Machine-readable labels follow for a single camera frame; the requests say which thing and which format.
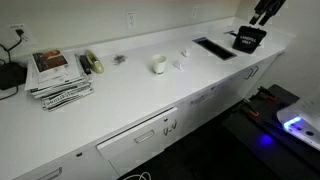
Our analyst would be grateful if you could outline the white pull-out drawer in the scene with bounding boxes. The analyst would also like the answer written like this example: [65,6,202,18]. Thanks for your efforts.
[97,107,178,176]

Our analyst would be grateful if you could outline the pile of metal paper clips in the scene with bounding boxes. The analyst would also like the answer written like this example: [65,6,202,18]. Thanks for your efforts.
[113,55,127,65]

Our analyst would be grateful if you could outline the black countertop trash slot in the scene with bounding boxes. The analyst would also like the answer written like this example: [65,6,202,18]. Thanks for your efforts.
[193,37,236,60]

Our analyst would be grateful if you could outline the small white packet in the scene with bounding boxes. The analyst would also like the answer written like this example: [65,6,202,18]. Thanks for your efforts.
[181,49,191,58]
[173,60,184,71]

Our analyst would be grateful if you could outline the white wall outlet middle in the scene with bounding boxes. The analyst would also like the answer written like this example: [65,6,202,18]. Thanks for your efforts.
[127,12,136,29]

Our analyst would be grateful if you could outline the white robot base with blue light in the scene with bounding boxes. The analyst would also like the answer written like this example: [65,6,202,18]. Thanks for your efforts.
[276,99,320,151]

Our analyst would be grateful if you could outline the black power plug and cable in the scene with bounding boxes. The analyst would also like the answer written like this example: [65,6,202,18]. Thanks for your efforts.
[0,28,25,100]

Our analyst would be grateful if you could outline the white cable on floor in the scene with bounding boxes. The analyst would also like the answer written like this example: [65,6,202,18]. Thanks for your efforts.
[122,171,152,180]

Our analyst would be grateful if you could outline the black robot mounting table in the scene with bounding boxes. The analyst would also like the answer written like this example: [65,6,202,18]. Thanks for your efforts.
[223,85,320,180]

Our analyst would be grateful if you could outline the small white packet left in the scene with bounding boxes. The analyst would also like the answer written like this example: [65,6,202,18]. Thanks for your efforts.
[173,60,184,71]

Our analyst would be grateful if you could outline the small white packet right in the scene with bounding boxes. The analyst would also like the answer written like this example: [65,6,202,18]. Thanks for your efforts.
[181,49,191,58]

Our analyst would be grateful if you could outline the white wall outlet left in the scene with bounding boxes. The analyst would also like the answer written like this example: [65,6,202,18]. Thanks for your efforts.
[9,24,35,46]

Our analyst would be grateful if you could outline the top magazine with portrait cover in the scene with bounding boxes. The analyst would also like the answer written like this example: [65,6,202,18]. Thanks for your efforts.
[32,49,69,82]

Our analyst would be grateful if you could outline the stack of magazines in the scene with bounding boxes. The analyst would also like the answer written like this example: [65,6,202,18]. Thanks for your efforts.
[25,52,94,111]

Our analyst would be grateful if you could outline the black device on counter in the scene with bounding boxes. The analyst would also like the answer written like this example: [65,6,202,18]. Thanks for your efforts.
[0,62,27,90]

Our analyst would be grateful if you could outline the white wall outlet right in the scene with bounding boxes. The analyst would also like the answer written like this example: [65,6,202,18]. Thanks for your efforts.
[191,6,200,18]

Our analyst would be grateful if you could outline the white cabinet door with handle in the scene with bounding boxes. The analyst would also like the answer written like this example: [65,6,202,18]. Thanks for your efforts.
[216,55,276,111]

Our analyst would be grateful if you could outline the black landfill only sign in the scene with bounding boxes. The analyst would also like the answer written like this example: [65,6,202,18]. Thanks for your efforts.
[232,26,267,54]

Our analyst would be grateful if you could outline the black stapler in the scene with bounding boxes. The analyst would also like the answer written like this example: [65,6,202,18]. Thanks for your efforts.
[79,55,91,74]

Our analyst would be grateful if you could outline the white paper cup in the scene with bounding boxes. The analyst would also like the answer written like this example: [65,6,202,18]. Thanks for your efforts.
[152,54,167,75]

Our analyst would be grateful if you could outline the white wall outlet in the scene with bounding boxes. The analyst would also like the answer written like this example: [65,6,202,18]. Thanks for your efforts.
[127,12,136,29]
[191,6,200,18]
[9,24,35,46]

